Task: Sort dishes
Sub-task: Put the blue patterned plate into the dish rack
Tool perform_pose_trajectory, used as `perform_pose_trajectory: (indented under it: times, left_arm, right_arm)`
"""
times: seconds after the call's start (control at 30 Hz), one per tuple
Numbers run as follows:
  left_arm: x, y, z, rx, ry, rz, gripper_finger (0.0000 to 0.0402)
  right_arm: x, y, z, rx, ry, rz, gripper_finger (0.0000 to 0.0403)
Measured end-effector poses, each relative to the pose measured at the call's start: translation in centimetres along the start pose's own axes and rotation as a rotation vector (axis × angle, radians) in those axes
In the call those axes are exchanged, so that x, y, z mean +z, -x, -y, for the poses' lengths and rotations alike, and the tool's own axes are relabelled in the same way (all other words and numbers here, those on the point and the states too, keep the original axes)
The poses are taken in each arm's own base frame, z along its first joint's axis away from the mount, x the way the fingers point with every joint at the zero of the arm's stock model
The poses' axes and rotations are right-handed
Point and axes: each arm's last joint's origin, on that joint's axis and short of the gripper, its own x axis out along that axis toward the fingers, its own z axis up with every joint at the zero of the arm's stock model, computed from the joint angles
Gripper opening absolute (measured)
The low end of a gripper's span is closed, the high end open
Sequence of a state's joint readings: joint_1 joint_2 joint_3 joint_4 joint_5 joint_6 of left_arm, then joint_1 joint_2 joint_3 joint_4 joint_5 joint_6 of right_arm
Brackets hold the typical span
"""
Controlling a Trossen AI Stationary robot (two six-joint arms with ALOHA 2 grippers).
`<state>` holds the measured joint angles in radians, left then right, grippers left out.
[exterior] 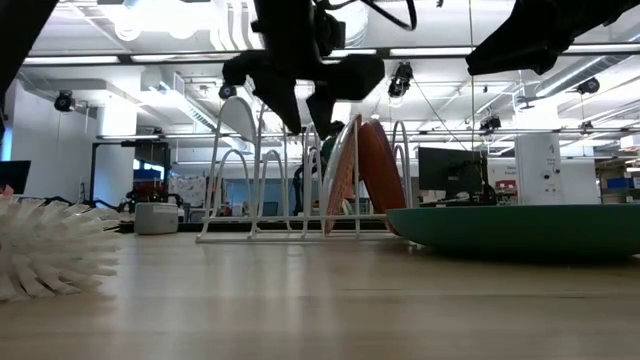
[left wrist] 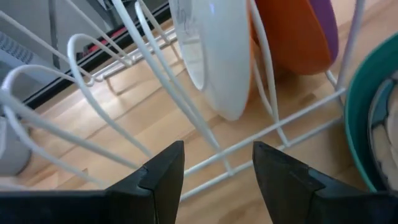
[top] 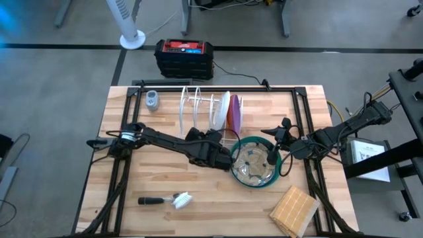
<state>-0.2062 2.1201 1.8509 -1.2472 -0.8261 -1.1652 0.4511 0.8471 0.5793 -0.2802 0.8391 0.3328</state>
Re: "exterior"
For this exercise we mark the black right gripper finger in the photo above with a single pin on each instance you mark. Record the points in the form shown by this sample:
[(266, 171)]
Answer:
[(535, 52), (500, 40)]

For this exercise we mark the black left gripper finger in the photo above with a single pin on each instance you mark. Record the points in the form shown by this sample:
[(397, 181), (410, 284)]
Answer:
[(322, 117), (282, 105)]

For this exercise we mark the orange lattice patterned plate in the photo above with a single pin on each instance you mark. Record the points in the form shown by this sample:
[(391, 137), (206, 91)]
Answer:
[(342, 185)]

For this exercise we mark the plain orange plate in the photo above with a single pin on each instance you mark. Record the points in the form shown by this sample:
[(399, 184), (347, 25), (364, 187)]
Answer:
[(382, 175)]

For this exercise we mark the large green plate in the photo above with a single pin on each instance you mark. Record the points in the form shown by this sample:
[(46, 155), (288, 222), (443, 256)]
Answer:
[(525, 230)]

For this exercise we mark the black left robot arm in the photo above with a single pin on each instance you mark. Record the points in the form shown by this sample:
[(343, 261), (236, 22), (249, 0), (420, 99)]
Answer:
[(20, 40)]

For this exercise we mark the white tall cabinet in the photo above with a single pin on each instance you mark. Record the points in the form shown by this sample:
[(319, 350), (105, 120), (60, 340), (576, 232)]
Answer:
[(537, 165)]

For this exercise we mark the white paper poster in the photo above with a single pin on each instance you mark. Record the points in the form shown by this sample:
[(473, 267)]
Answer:
[(187, 190)]

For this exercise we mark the black computer monitor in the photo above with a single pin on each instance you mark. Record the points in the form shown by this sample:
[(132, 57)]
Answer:
[(14, 176), (450, 172)]

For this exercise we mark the small grey white device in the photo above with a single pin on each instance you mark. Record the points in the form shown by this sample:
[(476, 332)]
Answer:
[(156, 218)]

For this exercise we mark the white bristle dish brush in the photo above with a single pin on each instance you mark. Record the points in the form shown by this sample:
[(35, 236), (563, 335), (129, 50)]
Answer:
[(45, 250)]

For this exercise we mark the black ceiling camera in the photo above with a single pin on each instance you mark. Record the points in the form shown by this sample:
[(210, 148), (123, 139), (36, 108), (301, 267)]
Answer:
[(227, 92), (401, 80), (491, 123), (63, 101), (589, 86)]

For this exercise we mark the silver ventilation duct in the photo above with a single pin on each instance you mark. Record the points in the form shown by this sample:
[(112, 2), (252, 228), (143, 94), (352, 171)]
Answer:
[(357, 35)]

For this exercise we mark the black metal gantry frame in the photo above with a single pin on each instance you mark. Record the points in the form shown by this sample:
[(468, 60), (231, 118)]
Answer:
[(115, 144)]

